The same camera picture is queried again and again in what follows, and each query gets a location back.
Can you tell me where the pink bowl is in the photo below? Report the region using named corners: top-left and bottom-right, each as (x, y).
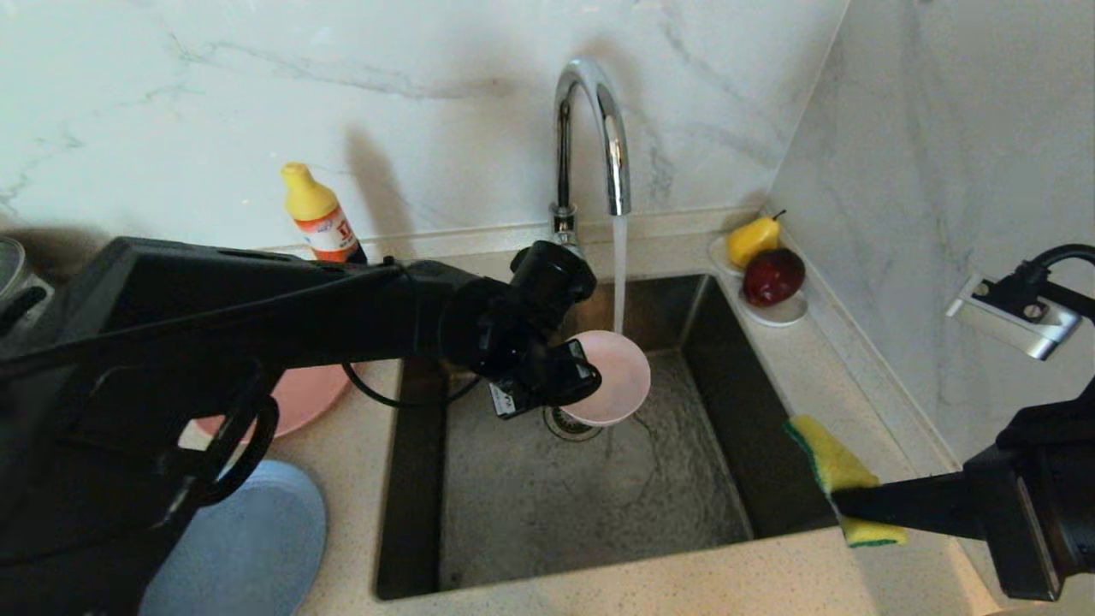
top-left (560, 330), bottom-right (653, 427)

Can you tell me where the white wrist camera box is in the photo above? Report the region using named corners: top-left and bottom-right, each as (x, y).
top-left (945, 272), bottom-right (1086, 362)

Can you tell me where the yellow pear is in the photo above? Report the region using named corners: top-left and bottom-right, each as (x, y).
top-left (727, 210), bottom-right (787, 271)

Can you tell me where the round metal drain strainer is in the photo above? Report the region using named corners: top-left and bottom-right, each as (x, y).
top-left (543, 406), bottom-right (604, 442)

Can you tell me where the large pink plate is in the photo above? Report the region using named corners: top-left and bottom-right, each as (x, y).
top-left (192, 364), bottom-right (352, 441)

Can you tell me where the dark red apple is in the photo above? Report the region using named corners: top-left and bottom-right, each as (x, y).
top-left (743, 248), bottom-right (807, 307)

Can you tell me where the stainless steel sink basin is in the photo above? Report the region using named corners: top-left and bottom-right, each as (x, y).
top-left (373, 272), bottom-right (848, 600)

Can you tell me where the steel pot with black handle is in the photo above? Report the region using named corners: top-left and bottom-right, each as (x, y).
top-left (0, 237), bottom-right (52, 330)

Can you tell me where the small white fruit dish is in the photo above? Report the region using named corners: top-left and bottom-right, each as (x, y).
top-left (708, 237), bottom-right (810, 328)

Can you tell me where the yellow-capped orange dish soap bottle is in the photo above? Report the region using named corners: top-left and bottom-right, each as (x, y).
top-left (282, 163), bottom-right (369, 264)

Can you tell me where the chrome gooseneck faucet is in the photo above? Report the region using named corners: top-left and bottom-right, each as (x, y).
top-left (547, 56), bottom-right (634, 258)

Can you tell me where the yellow sponge brush with handle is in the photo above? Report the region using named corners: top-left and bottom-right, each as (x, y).
top-left (785, 415), bottom-right (908, 548)

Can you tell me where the large blue-grey plate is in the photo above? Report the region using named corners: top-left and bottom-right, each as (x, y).
top-left (141, 459), bottom-right (328, 616)

